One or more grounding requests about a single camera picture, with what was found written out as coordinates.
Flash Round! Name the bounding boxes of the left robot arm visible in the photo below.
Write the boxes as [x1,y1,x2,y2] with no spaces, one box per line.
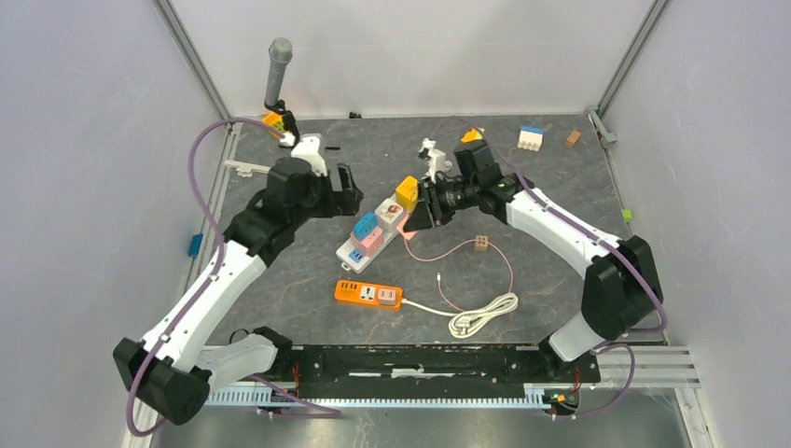
[112,157,364,436]

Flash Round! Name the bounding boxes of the wooden letter cube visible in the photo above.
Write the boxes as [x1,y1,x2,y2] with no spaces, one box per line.
[474,235,490,252]

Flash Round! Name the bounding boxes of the white cube socket adapter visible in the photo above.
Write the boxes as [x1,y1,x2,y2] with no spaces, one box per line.
[374,198,405,232]

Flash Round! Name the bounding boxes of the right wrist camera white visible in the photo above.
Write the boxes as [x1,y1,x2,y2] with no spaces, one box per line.
[418,138,453,183]

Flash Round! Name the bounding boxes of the white multicolour power strip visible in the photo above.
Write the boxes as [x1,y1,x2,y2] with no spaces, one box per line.
[336,192,416,273]

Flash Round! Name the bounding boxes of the small pink charger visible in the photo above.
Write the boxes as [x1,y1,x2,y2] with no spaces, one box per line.
[397,222,417,241]

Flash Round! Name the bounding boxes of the brown wooden block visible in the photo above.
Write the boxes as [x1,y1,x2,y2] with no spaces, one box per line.
[564,130,581,148]

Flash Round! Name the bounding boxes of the blue clip left rail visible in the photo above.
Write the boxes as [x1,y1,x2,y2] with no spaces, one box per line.
[187,233,203,259]

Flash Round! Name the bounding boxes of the orange power strip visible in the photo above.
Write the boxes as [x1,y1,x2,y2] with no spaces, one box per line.
[334,280,403,311]

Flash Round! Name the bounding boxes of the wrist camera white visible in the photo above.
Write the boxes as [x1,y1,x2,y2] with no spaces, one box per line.
[418,138,453,183]
[279,133,328,176]

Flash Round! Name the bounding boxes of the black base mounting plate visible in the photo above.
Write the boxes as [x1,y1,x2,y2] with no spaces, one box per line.
[261,343,601,399]

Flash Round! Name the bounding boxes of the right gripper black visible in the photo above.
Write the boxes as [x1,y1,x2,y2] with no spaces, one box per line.
[404,175,478,233]

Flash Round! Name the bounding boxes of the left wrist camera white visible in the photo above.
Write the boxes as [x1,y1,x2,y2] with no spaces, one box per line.
[279,133,328,176]

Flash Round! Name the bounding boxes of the blue socket adapter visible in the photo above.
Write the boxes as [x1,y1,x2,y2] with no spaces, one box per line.
[352,212,378,242]

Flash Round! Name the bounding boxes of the thin pink usb cable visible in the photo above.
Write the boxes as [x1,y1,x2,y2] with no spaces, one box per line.
[402,237,516,314]

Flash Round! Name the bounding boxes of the orange green toy blocks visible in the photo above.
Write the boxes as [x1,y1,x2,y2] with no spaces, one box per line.
[460,128,484,144]

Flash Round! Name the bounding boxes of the white flat plastic piece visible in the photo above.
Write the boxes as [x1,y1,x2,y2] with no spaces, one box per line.
[224,160,271,177]

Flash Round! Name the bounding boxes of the large pink cube adapter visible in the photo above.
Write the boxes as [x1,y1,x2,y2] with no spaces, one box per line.
[350,227,384,258]

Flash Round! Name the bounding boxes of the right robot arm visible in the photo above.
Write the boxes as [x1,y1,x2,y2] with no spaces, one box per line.
[404,139,666,381]

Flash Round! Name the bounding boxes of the white blue toy block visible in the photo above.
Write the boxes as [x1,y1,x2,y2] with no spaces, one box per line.
[517,126,544,151]

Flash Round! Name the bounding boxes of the grey microphone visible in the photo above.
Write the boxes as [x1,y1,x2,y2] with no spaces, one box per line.
[264,37,294,110]

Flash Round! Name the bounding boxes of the yellow cube socket adapter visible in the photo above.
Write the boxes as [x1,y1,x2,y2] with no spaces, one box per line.
[395,175,419,213]

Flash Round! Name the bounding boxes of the dusty pink usb adapter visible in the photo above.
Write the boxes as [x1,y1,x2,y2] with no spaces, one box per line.
[377,287,399,306]

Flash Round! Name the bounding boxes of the white coiled orange-strip cable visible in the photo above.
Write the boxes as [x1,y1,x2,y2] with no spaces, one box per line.
[401,292,520,340]

